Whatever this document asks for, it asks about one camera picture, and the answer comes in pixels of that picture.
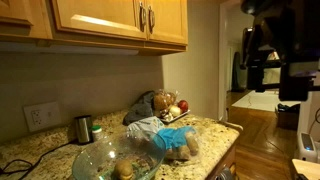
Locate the stainless steel cup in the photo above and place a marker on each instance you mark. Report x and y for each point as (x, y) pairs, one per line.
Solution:
(83, 129)

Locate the green lid spice jar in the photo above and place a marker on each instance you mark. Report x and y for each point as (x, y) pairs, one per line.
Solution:
(97, 134)

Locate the red apple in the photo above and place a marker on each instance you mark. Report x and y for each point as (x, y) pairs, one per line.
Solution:
(183, 106)

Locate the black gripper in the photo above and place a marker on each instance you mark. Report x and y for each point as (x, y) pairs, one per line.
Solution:
(293, 88)

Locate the wooden upper cabinet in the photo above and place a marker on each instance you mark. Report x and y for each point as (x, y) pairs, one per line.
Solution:
(100, 20)

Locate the large brown potato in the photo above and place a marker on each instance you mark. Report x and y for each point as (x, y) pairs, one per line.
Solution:
(192, 143)

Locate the dark gray cloth towel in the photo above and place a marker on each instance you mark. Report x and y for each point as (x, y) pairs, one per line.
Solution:
(140, 110)

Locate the clear bag of onions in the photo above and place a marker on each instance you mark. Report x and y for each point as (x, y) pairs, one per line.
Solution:
(163, 100)

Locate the blue white potato bag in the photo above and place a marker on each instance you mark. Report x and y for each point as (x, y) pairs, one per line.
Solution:
(170, 136)

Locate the gray striped hanging towel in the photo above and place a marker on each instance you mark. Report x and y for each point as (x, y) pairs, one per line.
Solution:
(226, 174)

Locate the clear glass bowl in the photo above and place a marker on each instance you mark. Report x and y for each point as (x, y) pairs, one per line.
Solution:
(96, 156)

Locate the small brown potato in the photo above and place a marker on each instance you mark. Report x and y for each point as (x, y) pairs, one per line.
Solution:
(123, 169)

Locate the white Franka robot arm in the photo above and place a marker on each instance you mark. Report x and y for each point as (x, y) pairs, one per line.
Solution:
(300, 30)

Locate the brown potato in bag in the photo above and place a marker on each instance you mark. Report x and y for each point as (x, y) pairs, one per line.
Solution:
(178, 153)

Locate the white appliance with blue light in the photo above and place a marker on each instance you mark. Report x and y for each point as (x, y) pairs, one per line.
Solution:
(306, 146)

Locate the white wall outlet plate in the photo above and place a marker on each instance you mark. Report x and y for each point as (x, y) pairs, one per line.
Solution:
(42, 116)

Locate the light wooden board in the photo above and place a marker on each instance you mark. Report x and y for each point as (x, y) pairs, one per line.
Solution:
(306, 169)

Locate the dark storage box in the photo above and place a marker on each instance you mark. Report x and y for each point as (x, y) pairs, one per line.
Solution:
(286, 117)

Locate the produce tray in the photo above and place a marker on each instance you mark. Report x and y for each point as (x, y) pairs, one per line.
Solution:
(178, 117)

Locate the white floor rug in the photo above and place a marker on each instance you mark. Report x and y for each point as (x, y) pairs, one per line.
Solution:
(260, 101)

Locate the pale yellow onion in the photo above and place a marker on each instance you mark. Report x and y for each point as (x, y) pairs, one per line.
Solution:
(175, 111)

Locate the black camera stand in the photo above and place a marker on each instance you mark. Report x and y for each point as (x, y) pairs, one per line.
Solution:
(255, 78)

